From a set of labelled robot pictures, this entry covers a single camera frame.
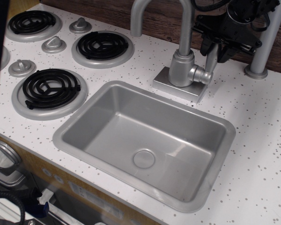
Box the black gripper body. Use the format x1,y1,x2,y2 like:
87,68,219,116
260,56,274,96
193,9,262,53

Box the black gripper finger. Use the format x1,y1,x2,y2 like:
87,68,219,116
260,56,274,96
200,33,216,56
217,42,239,63

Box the grey faucet lever handle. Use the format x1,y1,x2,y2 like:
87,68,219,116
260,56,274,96
188,43,221,85

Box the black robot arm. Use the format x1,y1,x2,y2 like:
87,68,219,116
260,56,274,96
193,0,281,63

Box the grey support pole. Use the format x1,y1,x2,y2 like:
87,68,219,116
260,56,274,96
244,1,281,80

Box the grey gooseneck faucet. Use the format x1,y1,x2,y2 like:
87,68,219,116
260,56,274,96
130,0,208,104

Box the back right stove burner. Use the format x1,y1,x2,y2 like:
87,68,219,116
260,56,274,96
71,31,134,69

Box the grey plastic sink basin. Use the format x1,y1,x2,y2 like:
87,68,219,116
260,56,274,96
53,81,236,213

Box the grey stove knob top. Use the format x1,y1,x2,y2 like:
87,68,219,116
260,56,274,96
69,17,92,34

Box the grey stove knob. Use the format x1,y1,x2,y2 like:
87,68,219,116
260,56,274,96
69,17,92,34
8,60,36,77
41,36,67,54

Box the grey stove knob middle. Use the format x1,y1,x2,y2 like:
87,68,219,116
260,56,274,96
41,36,67,54

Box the front right stove burner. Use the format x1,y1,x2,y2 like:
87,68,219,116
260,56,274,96
12,68,88,120

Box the back left stove burner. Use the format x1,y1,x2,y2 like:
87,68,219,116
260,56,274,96
5,10,62,43

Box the grey stove knob lower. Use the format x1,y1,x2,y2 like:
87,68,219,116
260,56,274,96
8,60,36,77

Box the left edge stove burner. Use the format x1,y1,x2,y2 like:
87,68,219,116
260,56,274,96
0,46,10,70

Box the silver oven dial knob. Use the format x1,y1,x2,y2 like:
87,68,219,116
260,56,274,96
0,141,22,175

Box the blue clamp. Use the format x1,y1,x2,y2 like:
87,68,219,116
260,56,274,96
30,190,49,218

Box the black braided cable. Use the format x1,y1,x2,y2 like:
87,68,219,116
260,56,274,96
192,0,231,12

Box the silver oven door handle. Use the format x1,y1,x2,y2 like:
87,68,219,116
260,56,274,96
0,171,26,189

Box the black cable bottom left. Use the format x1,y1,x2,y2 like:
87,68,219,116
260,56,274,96
0,191,29,222

